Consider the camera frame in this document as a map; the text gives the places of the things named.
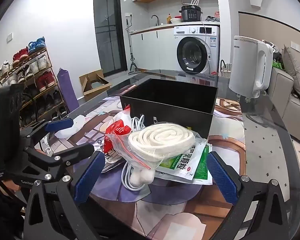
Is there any zip bag with white coil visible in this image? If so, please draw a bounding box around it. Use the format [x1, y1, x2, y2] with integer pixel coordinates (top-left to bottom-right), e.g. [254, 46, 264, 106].
[106, 122, 207, 178]

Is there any black storage box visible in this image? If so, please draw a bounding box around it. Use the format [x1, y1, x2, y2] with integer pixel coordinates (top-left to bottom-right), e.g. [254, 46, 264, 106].
[120, 78, 219, 140]

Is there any dark glass door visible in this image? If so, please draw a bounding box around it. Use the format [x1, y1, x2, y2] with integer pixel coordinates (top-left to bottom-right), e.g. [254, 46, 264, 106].
[93, 0, 128, 76]

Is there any white washing machine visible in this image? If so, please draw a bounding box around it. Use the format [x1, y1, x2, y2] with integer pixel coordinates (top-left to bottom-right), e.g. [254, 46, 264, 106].
[174, 25, 221, 75]

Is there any purple yoga mat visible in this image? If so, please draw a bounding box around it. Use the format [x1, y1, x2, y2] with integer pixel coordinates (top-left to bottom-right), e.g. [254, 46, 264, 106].
[57, 68, 79, 113]

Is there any white cable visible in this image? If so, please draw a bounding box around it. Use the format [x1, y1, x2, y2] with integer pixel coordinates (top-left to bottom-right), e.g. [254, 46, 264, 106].
[121, 114, 157, 191]

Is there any black pressure cooker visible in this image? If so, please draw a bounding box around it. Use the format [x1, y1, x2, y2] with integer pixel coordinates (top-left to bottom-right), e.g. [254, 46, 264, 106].
[181, 5, 202, 22]

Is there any printed clear plastic bag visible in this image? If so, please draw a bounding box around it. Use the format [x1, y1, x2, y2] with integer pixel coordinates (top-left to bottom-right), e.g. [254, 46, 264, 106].
[101, 110, 135, 166]

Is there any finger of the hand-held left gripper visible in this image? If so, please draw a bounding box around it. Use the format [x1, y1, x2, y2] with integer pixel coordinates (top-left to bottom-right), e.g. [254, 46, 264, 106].
[24, 143, 95, 182]
[20, 118, 74, 142]

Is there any white electric kettle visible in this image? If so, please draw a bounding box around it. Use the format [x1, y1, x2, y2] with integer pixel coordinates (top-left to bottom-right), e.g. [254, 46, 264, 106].
[228, 35, 274, 98]

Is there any grey cushion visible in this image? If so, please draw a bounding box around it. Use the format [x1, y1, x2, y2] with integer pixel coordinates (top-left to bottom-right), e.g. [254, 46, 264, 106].
[282, 44, 300, 98]

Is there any mop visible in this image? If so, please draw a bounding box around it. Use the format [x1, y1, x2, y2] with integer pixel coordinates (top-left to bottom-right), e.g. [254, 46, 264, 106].
[126, 19, 142, 76]

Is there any white kitchen counter cabinet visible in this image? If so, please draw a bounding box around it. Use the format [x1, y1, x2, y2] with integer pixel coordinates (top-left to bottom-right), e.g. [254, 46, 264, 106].
[129, 25, 178, 73]

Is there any grey sofa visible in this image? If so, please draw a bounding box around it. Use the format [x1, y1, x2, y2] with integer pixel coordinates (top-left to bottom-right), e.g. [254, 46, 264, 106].
[266, 67, 300, 146]

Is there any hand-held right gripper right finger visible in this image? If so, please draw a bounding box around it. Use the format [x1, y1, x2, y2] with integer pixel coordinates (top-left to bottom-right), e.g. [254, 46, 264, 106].
[207, 151, 290, 240]

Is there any green and white medicine packet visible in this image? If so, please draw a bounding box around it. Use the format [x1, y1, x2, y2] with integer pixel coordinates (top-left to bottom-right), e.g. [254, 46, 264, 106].
[156, 142, 208, 181]

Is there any cardboard box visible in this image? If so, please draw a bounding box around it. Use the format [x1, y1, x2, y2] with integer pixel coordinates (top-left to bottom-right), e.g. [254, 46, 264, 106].
[79, 69, 113, 102]

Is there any white soft cloth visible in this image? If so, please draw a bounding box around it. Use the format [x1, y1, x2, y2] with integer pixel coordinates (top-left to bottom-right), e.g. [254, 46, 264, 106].
[54, 115, 87, 139]

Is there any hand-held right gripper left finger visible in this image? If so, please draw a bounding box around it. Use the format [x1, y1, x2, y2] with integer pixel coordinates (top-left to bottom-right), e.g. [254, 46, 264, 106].
[22, 151, 105, 240]

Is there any wicker basket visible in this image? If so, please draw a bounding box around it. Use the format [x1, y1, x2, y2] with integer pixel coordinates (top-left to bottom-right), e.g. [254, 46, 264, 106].
[220, 59, 233, 77]

